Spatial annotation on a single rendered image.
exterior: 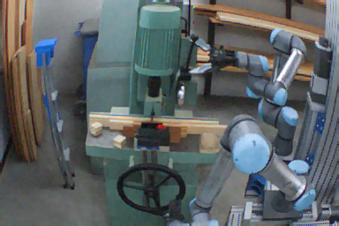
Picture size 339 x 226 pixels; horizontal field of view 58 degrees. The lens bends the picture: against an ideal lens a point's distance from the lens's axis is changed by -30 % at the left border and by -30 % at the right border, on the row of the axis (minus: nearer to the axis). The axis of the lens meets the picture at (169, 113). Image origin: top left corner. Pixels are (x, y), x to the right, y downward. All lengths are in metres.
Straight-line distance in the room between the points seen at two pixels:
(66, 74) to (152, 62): 2.68
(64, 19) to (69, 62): 0.56
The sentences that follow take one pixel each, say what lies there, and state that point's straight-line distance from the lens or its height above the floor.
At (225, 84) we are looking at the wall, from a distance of 4.41.
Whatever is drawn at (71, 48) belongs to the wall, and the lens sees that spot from 4.17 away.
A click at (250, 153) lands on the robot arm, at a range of 1.14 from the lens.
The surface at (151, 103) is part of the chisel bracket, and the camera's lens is 1.79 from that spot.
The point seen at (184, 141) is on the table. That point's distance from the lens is 1.85.
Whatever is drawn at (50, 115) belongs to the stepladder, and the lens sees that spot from 2.58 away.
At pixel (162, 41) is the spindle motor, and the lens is 1.64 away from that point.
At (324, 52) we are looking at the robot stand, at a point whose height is 1.51.
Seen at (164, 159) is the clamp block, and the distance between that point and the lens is 1.67.
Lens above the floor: 1.86
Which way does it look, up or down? 28 degrees down
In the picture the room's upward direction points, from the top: 5 degrees clockwise
